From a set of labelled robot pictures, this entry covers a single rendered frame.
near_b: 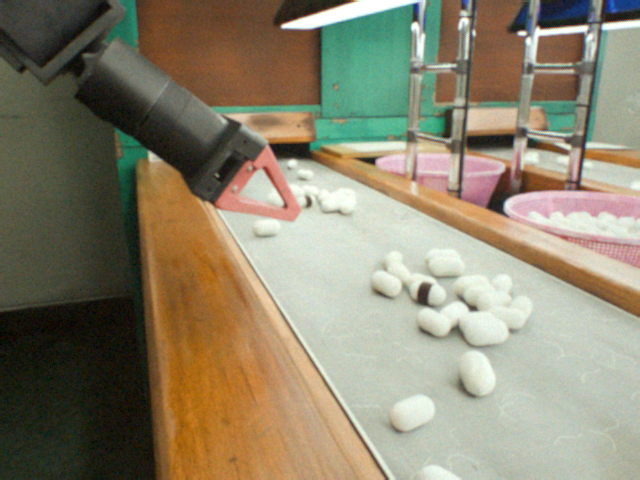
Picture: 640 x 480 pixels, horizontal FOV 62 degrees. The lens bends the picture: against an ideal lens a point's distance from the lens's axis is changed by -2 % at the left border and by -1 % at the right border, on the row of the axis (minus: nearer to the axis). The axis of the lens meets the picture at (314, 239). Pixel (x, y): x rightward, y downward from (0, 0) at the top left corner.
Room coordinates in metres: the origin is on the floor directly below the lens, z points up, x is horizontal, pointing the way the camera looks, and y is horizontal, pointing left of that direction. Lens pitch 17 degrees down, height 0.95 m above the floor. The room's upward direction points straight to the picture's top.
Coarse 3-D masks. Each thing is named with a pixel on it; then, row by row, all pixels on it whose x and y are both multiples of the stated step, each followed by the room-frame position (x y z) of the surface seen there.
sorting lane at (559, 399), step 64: (256, 192) 0.97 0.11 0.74; (256, 256) 0.61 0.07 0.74; (320, 256) 0.61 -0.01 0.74; (384, 256) 0.61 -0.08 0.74; (320, 320) 0.43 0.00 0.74; (384, 320) 0.43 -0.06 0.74; (576, 320) 0.43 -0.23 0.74; (384, 384) 0.33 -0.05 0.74; (448, 384) 0.33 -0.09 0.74; (512, 384) 0.33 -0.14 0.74; (576, 384) 0.33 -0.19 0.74; (384, 448) 0.26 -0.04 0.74; (448, 448) 0.26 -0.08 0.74; (512, 448) 0.26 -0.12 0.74; (576, 448) 0.26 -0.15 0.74
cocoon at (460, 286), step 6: (474, 276) 0.49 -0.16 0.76; (480, 276) 0.49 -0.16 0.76; (456, 282) 0.49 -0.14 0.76; (462, 282) 0.48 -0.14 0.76; (468, 282) 0.48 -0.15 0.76; (474, 282) 0.48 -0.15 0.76; (480, 282) 0.48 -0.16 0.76; (486, 282) 0.48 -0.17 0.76; (456, 288) 0.48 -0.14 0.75; (462, 288) 0.48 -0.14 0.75; (462, 294) 0.48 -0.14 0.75
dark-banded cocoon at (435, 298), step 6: (420, 282) 0.48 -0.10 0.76; (414, 288) 0.47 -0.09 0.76; (432, 288) 0.46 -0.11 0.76; (438, 288) 0.46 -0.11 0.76; (414, 294) 0.47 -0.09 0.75; (432, 294) 0.46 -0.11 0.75; (438, 294) 0.46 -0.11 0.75; (444, 294) 0.46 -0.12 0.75; (432, 300) 0.46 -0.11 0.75; (438, 300) 0.46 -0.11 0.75
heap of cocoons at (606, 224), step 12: (528, 216) 0.80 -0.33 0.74; (540, 216) 0.78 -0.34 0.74; (552, 216) 0.80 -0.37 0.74; (576, 216) 0.78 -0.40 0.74; (588, 216) 0.80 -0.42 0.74; (600, 216) 0.80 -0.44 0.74; (612, 216) 0.79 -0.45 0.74; (564, 228) 0.72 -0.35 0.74; (576, 228) 0.74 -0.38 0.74; (588, 228) 0.73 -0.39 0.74; (600, 228) 0.75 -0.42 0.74; (612, 228) 0.71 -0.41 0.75; (624, 228) 0.72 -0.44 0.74; (636, 228) 0.74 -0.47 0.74; (624, 252) 0.61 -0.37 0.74
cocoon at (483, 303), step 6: (486, 294) 0.45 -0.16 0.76; (492, 294) 0.45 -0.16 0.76; (498, 294) 0.45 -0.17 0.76; (504, 294) 0.45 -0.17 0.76; (480, 300) 0.45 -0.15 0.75; (486, 300) 0.44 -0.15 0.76; (492, 300) 0.44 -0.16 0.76; (498, 300) 0.44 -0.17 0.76; (504, 300) 0.45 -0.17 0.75; (510, 300) 0.45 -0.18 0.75; (480, 306) 0.44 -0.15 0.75; (486, 306) 0.44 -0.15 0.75; (492, 306) 0.44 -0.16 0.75; (504, 306) 0.44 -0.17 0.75
